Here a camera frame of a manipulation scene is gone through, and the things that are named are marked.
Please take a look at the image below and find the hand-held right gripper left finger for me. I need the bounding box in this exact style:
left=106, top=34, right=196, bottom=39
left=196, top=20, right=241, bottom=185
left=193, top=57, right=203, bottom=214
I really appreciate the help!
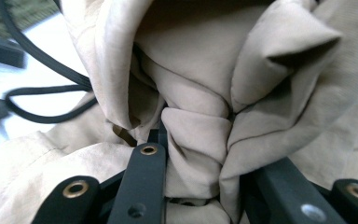
left=106, top=120, right=169, bottom=224

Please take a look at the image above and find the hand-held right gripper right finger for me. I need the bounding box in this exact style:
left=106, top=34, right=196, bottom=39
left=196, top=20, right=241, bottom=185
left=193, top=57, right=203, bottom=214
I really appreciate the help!
left=239, top=157, right=349, bottom=224

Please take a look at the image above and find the beige garment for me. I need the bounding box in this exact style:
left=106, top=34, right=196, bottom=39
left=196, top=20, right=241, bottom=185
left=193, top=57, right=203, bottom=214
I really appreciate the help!
left=0, top=0, right=358, bottom=224

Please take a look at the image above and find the black cable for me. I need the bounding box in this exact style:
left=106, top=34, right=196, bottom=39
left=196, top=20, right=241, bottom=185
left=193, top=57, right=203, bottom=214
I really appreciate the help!
left=0, top=0, right=98, bottom=124

